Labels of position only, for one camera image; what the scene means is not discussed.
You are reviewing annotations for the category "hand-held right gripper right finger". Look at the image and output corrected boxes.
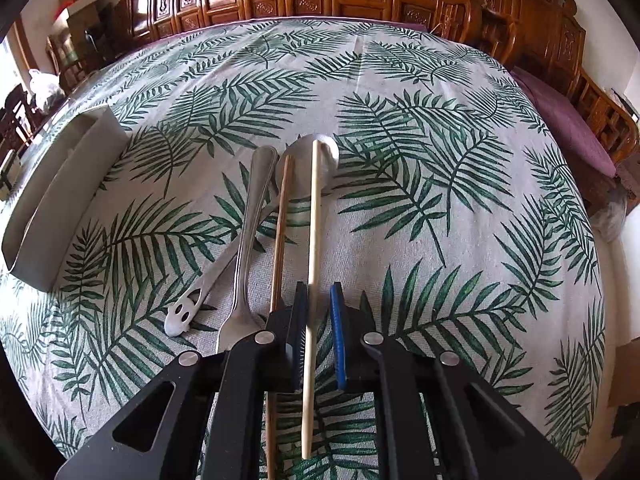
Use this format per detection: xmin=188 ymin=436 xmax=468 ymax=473
xmin=330 ymin=282 xmax=583 ymax=480

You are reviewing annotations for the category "purple armchair cushion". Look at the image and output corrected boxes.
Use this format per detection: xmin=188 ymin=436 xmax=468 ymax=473
xmin=509 ymin=66 xmax=617 ymax=177

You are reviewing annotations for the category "grey plastic bag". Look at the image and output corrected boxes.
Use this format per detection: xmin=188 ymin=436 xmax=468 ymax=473
xmin=591 ymin=192 xmax=630 ymax=243

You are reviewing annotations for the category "clear plastic bag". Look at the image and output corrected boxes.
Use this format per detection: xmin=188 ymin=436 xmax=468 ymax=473
xmin=27 ymin=69 xmax=65 ymax=107

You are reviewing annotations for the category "metal fork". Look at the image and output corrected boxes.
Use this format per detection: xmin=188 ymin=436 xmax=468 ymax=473
xmin=216 ymin=146 xmax=279 ymax=354

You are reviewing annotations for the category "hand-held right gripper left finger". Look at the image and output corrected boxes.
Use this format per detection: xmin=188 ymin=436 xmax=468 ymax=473
xmin=55 ymin=281 xmax=307 ymax=480

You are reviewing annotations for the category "grey metal tray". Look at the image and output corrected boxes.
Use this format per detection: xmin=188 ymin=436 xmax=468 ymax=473
xmin=0 ymin=106 xmax=129 ymax=293

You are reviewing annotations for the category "brown wooden chopstick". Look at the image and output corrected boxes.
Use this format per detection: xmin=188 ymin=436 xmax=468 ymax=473
xmin=266 ymin=154 xmax=294 ymax=480

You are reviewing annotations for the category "purple sofa cushion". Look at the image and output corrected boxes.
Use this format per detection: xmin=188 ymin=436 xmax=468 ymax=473
xmin=380 ymin=19 xmax=433 ymax=33

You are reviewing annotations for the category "wooden chair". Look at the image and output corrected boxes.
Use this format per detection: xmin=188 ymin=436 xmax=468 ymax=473
xmin=0 ymin=84 xmax=33 ymax=181

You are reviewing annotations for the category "carved wooden armchair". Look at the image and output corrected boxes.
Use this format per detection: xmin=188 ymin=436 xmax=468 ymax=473
xmin=435 ymin=0 xmax=640 ymax=201
xmin=47 ymin=2 xmax=121 ymax=92

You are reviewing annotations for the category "light wooden chopstick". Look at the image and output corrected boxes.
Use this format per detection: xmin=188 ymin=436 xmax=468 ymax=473
xmin=301 ymin=139 xmax=322 ymax=461

